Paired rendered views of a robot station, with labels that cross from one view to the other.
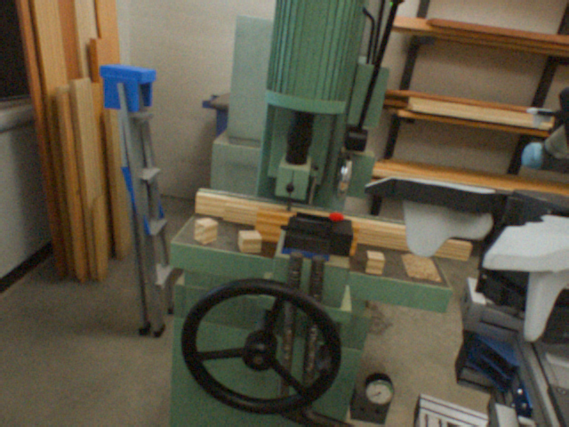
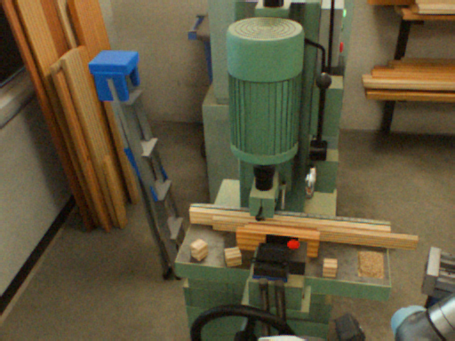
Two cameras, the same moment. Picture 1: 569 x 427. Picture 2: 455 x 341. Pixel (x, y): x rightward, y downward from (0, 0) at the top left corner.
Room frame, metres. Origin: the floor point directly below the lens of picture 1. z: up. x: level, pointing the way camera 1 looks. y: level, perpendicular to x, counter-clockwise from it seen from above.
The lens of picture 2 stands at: (-0.13, -0.11, 1.83)
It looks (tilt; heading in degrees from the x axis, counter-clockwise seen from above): 39 degrees down; 8
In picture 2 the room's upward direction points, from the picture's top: 1 degrees counter-clockwise
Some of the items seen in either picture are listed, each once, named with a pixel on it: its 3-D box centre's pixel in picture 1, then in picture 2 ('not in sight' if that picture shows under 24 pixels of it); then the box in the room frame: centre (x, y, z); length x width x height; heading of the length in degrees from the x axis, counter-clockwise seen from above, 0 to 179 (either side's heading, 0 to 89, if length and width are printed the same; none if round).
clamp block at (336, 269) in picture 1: (309, 265); (277, 277); (0.73, -0.06, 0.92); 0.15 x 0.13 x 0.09; 88
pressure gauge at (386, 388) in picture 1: (378, 390); not in sight; (0.70, -0.25, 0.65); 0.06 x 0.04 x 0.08; 88
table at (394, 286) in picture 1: (308, 264); (281, 266); (0.82, -0.07, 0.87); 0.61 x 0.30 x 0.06; 88
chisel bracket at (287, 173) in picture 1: (294, 178); (265, 195); (0.95, -0.01, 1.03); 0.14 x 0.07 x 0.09; 178
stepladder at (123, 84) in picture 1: (142, 209); (147, 177); (1.64, 0.63, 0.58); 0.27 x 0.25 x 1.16; 91
